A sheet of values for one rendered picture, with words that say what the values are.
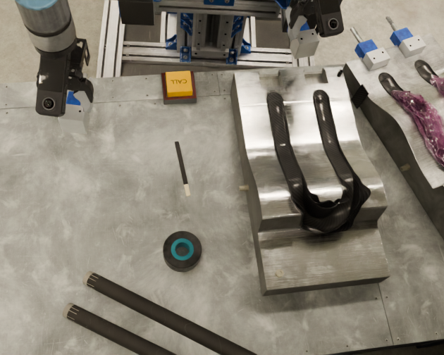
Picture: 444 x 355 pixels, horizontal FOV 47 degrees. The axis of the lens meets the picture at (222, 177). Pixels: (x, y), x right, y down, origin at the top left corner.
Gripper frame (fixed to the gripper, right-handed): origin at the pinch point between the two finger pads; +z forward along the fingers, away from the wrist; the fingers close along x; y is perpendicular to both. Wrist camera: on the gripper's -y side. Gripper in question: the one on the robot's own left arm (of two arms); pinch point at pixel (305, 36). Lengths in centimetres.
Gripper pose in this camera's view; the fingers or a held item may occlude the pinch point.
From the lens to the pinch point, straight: 122.5
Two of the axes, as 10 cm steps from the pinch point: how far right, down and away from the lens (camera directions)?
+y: -2.7, -8.9, 3.7
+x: -9.6, 2.2, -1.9
